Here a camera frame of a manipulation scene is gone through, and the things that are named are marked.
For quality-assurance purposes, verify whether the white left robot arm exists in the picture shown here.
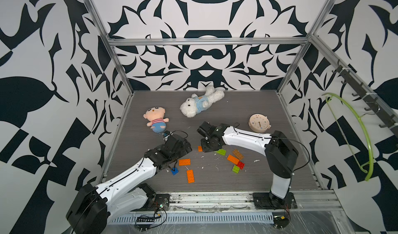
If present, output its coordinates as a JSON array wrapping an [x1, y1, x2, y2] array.
[[66, 132, 192, 234]]

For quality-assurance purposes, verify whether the tan 2x4 lego brick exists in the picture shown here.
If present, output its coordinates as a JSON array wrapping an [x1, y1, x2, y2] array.
[[233, 149, 244, 160]]

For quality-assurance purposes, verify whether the blue 2x2 lego brick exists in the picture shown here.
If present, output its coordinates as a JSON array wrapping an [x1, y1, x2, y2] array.
[[171, 168, 179, 176]]

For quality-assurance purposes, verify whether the lime green 2x2 lego brick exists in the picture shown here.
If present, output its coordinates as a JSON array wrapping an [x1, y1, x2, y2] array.
[[232, 165, 240, 174]]

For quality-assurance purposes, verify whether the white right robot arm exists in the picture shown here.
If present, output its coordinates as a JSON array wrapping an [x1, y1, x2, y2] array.
[[197, 122, 299, 200]]

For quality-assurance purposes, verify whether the plush doll striped shirt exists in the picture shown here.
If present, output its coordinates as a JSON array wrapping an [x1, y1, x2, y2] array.
[[143, 107, 170, 133]]

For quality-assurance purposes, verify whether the white teddy bear blue shirt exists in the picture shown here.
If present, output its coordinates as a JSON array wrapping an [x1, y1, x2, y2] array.
[[180, 86, 225, 118]]

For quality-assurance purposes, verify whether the pink round toy clock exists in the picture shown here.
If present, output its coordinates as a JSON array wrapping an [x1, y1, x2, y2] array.
[[248, 113, 271, 133]]

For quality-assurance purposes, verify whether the black wall hook rack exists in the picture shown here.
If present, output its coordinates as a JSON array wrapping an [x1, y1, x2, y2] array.
[[333, 59, 398, 136]]

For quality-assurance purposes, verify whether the white slotted cable duct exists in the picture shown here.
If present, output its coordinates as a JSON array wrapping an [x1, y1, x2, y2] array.
[[111, 212, 274, 225]]

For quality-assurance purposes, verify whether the red 2x2 lego brick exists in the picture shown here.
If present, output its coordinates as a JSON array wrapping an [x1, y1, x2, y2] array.
[[237, 162, 245, 170]]

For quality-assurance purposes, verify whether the orange 2x3 lego brick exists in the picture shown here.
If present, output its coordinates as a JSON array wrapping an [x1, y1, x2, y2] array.
[[178, 158, 191, 166]]

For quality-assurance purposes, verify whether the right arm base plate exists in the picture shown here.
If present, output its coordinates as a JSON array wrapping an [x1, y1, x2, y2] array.
[[252, 192, 297, 210]]

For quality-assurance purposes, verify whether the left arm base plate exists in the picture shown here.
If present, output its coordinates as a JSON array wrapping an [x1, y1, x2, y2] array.
[[136, 194, 171, 211]]

